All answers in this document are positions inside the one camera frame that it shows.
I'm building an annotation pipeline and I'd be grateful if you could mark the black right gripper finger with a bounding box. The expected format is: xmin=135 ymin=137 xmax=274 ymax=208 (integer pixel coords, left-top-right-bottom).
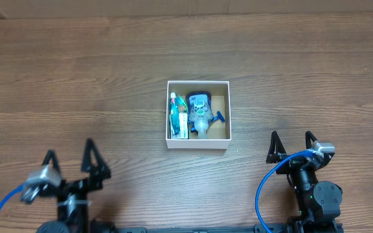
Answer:
xmin=305 ymin=131 xmax=317 ymax=149
xmin=266 ymin=131 xmax=287 ymax=164

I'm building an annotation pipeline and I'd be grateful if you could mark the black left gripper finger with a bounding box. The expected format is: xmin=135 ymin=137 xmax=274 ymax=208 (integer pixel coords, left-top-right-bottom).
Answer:
xmin=41 ymin=150 xmax=61 ymax=172
xmin=81 ymin=139 xmax=111 ymax=180

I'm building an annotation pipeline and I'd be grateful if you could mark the blue disposable razor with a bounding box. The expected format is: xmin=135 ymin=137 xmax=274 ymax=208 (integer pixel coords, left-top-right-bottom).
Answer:
xmin=190 ymin=111 xmax=225 ymax=133

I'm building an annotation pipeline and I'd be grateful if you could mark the dental floss pack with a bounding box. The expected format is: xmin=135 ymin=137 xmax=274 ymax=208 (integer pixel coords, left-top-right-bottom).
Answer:
xmin=170 ymin=113 xmax=189 ymax=139

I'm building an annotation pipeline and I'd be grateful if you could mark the red green toothpaste tube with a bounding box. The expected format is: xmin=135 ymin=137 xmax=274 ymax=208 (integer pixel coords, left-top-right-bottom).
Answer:
xmin=170 ymin=93 xmax=181 ymax=135

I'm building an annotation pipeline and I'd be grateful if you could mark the green white toothbrush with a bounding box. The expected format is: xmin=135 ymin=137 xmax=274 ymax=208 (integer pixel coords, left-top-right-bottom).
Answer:
xmin=177 ymin=95 xmax=188 ymax=113

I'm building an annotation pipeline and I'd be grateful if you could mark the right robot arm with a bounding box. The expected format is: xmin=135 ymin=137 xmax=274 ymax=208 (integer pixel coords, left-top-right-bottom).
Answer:
xmin=266 ymin=131 xmax=343 ymax=233

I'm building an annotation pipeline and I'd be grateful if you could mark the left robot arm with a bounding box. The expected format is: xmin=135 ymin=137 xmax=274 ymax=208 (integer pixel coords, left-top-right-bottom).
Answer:
xmin=38 ymin=139 xmax=116 ymax=233

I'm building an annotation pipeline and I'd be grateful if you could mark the white cardboard box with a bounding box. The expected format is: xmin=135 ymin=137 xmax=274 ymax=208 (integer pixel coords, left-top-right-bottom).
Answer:
xmin=165 ymin=80 xmax=232 ymax=150

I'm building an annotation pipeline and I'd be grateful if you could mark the right blue cable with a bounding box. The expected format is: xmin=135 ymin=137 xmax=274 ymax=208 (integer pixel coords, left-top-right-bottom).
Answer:
xmin=254 ymin=149 xmax=317 ymax=233

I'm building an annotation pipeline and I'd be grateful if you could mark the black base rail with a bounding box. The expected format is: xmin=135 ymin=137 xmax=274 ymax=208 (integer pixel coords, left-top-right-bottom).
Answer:
xmin=110 ymin=223 xmax=293 ymax=233

